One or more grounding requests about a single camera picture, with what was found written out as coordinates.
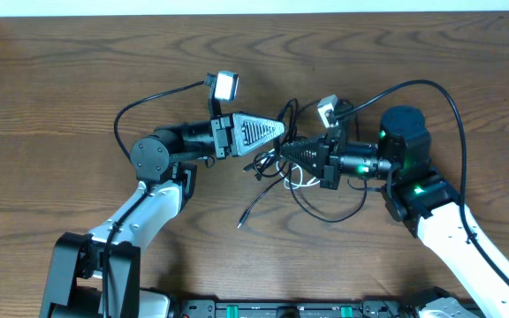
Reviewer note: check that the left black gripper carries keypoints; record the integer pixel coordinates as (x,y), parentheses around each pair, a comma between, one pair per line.
(224,136)

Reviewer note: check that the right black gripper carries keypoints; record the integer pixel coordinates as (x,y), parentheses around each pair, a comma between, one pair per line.
(331,145)

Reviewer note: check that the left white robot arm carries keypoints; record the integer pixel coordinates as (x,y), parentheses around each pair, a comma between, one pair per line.
(98,274)

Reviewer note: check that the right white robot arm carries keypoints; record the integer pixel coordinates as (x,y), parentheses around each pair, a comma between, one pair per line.
(417,195)

